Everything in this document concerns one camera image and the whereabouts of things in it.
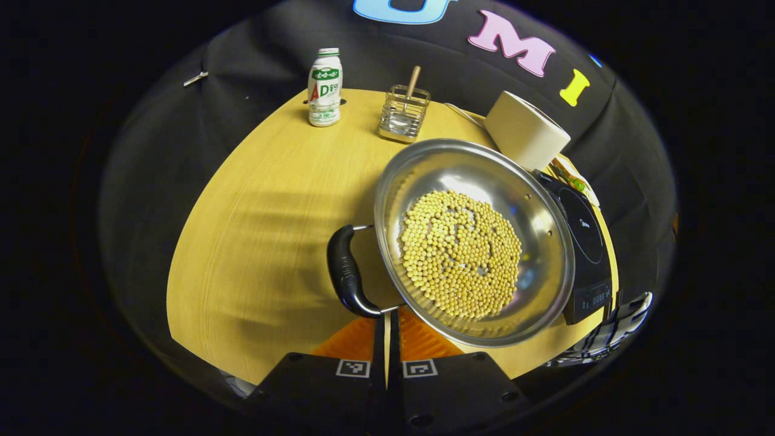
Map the white green-label drink bottle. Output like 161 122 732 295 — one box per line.
307 48 344 128

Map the stainless steel pot black handle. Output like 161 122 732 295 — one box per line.
326 138 576 349

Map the white toaster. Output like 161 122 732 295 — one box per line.
483 90 572 173

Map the pile of soybeans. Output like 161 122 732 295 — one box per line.
398 190 523 321

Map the white power cable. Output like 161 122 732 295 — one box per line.
444 101 487 130

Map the metal wire basket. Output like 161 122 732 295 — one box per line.
378 85 432 145

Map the black induction cooktop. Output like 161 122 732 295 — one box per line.
533 170 614 326

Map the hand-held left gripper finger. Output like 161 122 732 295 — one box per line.
387 306 531 428
245 310 389 426

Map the black backdrop cloth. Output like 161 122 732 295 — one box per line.
100 0 679 394

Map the plate with sandwich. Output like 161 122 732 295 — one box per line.
548 154 601 208

